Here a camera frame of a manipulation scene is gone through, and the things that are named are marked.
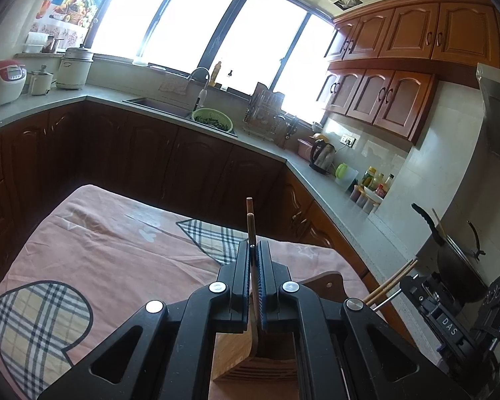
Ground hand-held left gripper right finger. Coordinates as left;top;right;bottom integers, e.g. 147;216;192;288
255;241;472;400

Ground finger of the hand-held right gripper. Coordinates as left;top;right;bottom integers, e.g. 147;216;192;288
399;275;428;314

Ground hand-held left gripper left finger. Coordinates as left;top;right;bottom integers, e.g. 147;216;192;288
37;243;251;400

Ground silver metal chopstick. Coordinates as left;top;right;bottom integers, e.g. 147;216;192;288
372;291;403;313

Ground wooden utensil holder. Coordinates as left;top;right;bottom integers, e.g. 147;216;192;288
208;272;344;400

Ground black wok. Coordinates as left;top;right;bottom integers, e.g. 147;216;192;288
411;203;490;305

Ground grey kitchen countertop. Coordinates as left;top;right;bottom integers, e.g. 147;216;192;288
0;83;442;301

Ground spice jar set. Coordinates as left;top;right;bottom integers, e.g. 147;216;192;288
350;185;380;213

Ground steel electric kettle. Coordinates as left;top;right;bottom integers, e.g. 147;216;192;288
308;138;337;175

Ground pink plaid-heart tablecloth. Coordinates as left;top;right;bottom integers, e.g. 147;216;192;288
0;183;380;400

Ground knife and scissors holder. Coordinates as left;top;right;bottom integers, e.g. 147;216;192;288
281;114;301;148

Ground metal dish rack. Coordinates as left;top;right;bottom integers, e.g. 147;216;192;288
242;82;290;140

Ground green colander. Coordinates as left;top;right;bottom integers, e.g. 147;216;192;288
191;107;234;133

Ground wooden cutting board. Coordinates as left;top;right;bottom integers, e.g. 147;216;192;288
252;82;285;111

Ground kitchen faucet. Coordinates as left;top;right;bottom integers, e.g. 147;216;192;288
187;67;211;113

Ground kitchen sink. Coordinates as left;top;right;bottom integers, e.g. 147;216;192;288
123;97;239;138

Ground pink dishcloth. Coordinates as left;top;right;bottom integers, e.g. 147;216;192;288
157;76;189;94

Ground wooden upper cabinets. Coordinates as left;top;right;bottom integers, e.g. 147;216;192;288
323;0;500;146

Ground kitchen window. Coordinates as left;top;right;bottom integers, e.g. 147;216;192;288
85;0;338;123

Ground large white electric cooker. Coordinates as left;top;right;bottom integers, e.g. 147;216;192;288
56;44;94;90

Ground small white pot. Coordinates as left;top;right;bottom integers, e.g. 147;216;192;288
27;64;55;96

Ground white and red rice cooker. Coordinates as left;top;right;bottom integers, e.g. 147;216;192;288
0;59;28;107

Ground tropical fruit wall poster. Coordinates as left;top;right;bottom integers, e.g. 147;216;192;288
33;0;128;48

